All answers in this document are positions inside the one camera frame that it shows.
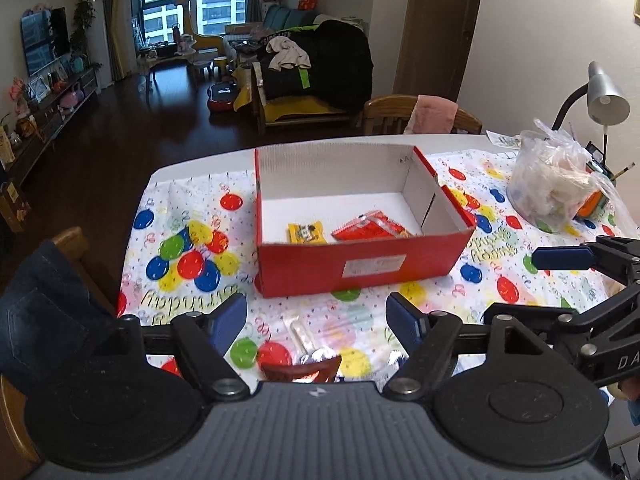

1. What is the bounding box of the brown Oreo snack packet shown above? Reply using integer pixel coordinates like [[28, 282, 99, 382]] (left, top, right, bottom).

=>
[[262, 356, 342, 384]]

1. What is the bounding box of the orange rubiks cube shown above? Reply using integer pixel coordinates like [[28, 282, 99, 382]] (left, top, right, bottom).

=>
[[575, 191, 608, 220]]

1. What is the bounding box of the clear plastic bag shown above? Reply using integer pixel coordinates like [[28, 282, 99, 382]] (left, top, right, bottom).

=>
[[506, 118, 639, 237]]

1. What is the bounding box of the balloon print tablecloth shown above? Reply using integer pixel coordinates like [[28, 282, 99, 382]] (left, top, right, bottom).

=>
[[117, 143, 630, 384]]

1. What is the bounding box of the red snack packet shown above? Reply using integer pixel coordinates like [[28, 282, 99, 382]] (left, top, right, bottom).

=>
[[331, 210, 412, 242]]

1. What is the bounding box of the dark jeans leg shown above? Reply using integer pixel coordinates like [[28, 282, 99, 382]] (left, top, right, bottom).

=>
[[1, 240, 114, 396]]

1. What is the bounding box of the yellow snack packet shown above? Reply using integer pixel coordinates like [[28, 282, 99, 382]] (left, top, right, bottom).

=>
[[286, 221, 326, 245]]

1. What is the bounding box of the red cardboard box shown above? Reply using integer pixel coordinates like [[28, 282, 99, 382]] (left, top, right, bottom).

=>
[[255, 142, 476, 298]]

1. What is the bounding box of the wooden chair near left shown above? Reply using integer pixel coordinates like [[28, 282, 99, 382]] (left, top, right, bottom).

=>
[[1, 226, 115, 465]]

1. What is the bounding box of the wooden chair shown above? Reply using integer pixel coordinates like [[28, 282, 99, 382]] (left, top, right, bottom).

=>
[[1, 226, 115, 465], [362, 94, 483, 136]]

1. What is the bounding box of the silver desk lamp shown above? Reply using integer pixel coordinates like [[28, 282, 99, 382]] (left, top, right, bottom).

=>
[[551, 61, 631, 162]]

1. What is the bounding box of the pink cloth on chair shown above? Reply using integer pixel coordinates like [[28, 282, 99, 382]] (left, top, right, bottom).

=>
[[404, 94, 459, 134]]

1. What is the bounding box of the wooden chair far side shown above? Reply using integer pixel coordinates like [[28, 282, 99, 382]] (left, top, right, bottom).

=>
[[362, 94, 483, 136]]

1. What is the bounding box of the tv cabinet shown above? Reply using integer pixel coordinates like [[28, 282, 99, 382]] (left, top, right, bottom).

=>
[[6, 65, 100, 185]]

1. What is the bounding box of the armchair with dark clothes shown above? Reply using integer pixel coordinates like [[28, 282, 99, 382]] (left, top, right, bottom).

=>
[[250, 20, 373, 133]]

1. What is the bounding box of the television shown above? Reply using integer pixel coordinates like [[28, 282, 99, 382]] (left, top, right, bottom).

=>
[[21, 8, 70, 76]]

